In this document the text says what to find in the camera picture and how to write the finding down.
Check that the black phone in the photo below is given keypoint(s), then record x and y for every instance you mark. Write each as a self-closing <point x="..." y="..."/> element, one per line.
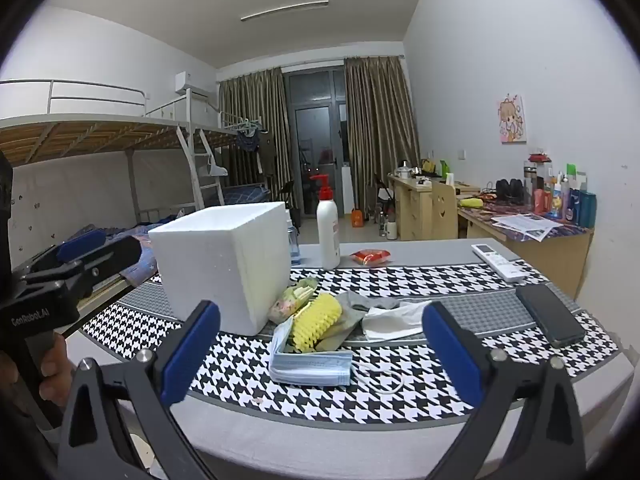
<point x="547" y="315"/>

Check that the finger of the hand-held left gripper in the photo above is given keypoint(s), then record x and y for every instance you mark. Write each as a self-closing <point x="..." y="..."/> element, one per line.
<point x="110" y="260"/>
<point x="80" y="249"/>

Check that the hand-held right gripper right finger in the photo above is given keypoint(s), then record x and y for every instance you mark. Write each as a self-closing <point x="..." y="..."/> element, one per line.
<point x="452" y="355"/>

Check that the white pump bottle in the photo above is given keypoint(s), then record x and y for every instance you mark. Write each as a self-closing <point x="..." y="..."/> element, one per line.
<point x="328" y="235"/>

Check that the red snack packet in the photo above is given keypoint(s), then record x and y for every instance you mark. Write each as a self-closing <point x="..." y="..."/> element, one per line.
<point x="371" y="257"/>

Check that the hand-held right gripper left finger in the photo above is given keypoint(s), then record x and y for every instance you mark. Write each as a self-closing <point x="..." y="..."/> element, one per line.
<point x="192" y="350"/>

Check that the dark hanging clothes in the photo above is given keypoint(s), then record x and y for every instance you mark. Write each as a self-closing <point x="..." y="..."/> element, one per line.
<point x="250" y="142"/>

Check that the glass balcony door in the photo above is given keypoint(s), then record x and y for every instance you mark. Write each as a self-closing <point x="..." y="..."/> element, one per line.
<point x="310" y="125"/>

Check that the candy snack bag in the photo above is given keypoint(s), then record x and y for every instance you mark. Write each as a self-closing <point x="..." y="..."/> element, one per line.
<point x="287" y="302"/>

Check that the metal bunk bed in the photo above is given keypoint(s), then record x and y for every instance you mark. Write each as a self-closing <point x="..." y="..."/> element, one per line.
<point x="75" y="135"/>

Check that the black folding chair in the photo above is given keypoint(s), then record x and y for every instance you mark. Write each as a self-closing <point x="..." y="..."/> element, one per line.
<point x="286" y="190"/>

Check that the white remote control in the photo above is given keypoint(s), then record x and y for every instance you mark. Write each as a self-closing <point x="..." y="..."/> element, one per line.
<point x="497" y="260"/>

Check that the grey sock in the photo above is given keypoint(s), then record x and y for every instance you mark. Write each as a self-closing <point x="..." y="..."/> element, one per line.
<point x="352" y="305"/>

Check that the cartoon wall picture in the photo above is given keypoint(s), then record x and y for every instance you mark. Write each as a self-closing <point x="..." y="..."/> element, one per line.
<point x="512" y="120"/>

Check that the blue spray bottle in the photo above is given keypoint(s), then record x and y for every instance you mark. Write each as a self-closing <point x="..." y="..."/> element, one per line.
<point x="294" y="247"/>

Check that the green bottle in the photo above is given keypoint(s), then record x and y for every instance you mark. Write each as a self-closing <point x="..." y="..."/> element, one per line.
<point x="443" y="170"/>

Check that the yellow foam net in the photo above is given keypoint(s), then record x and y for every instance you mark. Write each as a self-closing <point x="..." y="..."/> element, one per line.
<point x="315" y="322"/>

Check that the stack of blue face masks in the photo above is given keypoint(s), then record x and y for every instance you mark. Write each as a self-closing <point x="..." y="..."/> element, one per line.
<point x="310" y="367"/>

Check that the ceiling tube light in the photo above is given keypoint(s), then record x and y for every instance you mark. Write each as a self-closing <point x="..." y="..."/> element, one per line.
<point x="285" y="10"/>

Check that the silver pot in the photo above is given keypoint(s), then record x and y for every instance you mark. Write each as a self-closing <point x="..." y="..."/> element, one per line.
<point x="404" y="171"/>

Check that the blue plaid bedding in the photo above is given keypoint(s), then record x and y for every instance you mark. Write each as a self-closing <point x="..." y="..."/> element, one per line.
<point x="245" y="192"/>

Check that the wooden smiley chair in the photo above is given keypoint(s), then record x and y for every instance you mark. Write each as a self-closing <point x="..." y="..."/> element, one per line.
<point x="444" y="210"/>

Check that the brown curtain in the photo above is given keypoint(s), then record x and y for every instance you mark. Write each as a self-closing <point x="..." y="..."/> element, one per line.
<point x="380" y="135"/>
<point x="250" y="95"/>

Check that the light wooden drawer cabinet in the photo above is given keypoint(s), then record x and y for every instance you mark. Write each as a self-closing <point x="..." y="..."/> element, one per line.
<point x="415" y="210"/>

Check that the printed papers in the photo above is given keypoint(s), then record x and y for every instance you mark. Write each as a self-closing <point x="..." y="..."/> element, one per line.
<point x="525" y="225"/>

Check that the orange jug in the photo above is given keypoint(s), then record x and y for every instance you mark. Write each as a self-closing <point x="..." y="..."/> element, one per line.
<point x="357" y="219"/>

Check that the person's left hand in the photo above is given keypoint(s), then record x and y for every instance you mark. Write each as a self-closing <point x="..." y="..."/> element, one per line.
<point x="57" y="370"/>

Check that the white foam box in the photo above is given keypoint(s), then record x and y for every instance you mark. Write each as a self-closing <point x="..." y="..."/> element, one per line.
<point x="210" y="260"/>

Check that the white jar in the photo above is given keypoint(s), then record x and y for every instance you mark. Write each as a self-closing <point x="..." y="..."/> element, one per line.
<point x="391" y="230"/>

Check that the row of toiletry bottles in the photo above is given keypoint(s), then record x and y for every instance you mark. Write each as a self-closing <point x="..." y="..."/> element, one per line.
<point x="575" y="205"/>

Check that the houndstooth table cloth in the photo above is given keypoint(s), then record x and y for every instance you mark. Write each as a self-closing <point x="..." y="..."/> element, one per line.
<point x="425" y="280"/>

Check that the wooden desk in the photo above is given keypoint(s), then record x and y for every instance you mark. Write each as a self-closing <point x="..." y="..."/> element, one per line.
<point x="550" y="255"/>

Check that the white air conditioner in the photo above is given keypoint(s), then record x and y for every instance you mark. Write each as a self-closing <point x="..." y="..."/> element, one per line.
<point x="187" y="82"/>

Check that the yellow oblong object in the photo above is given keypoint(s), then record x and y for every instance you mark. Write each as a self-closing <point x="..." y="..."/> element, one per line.
<point x="471" y="203"/>

